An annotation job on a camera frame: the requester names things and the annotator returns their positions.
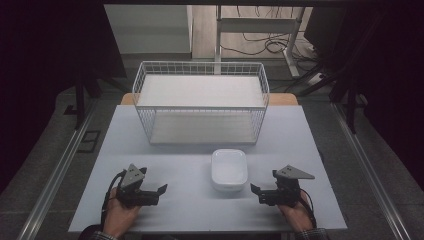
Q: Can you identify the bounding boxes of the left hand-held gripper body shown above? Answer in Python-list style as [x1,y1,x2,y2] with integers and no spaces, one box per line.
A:
[115,163,160,208]

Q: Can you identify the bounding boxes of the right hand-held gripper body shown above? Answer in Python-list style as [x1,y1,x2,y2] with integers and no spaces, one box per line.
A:
[271,164,316,208]

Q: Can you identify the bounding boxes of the person's right hand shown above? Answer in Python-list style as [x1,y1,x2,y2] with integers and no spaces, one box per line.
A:
[277,191,315,233]

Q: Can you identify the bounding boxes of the person's left hand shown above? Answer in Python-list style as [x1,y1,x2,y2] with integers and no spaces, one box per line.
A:
[102,187,142,238]

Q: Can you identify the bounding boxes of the white rectangular dish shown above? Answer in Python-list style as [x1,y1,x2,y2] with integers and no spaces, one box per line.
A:
[210,148,249,193]

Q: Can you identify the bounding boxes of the wooden table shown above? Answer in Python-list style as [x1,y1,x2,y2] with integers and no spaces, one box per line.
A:
[119,92,300,107]

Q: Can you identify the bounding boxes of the black stand legs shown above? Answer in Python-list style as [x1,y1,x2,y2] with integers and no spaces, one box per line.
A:
[73,74,104,131]
[328,78,369,135]

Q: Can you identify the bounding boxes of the white power strip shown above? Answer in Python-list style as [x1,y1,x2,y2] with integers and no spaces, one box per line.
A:
[305,71,325,87]

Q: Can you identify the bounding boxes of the dark curtain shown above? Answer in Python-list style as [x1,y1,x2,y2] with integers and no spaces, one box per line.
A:
[303,0,424,193]
[0,0,128,196]

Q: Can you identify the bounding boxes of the white cabinet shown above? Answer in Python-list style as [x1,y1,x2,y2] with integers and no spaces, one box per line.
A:
[103,4,194,55]

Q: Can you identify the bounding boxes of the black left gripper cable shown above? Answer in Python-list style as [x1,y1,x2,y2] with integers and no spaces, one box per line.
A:
[100,169,127,231]

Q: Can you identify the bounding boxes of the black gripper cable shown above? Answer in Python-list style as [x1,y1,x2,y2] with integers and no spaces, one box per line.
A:
[100,169,127,231]
[299,188,318,230]

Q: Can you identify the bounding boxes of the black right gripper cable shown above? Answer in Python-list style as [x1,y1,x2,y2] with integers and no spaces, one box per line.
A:
[299,188,318,230]

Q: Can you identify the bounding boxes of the aluminium floor rail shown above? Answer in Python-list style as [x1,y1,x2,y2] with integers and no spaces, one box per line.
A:
[330,101,413,240]
[15,98,98,240]

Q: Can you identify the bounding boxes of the white wire basket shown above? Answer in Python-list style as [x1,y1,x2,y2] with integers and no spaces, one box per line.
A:
[131,60,271,146]

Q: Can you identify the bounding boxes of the black floor cables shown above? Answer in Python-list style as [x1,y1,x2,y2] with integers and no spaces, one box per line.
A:
[220,5,316,57]

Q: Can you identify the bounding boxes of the white metal desk frame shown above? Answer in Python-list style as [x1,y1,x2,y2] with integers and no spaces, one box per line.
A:
[214,4,307,79]

